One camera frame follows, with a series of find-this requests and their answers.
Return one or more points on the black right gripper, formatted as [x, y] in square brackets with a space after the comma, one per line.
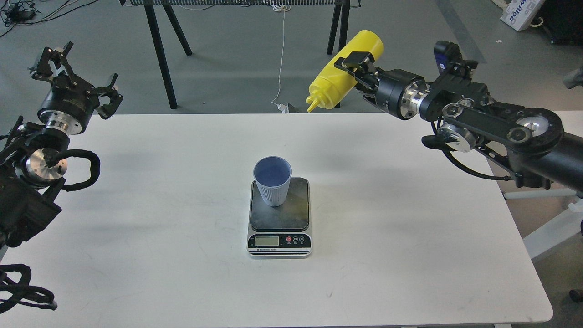
[396, 92]

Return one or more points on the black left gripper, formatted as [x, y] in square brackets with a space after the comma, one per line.
[64, 100]

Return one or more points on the yellow squeeze seasoning bottle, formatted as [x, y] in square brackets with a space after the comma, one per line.
[332, 84]

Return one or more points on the blue ribbed plastic cup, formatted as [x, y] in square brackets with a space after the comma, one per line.
[272, 176]

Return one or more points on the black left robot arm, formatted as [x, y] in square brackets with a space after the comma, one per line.
[36, 162]

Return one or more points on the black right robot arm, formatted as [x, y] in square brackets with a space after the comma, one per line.
[482, 137]

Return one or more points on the black digital kitchen scale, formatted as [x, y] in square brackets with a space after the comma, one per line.
[283, 232]

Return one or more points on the black metal trestle stand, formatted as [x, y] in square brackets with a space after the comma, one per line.
[244, 59]

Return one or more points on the white cardboard box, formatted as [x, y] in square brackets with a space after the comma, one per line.
[519, 14]

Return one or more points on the white side table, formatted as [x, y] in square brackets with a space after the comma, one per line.
[572, 121]

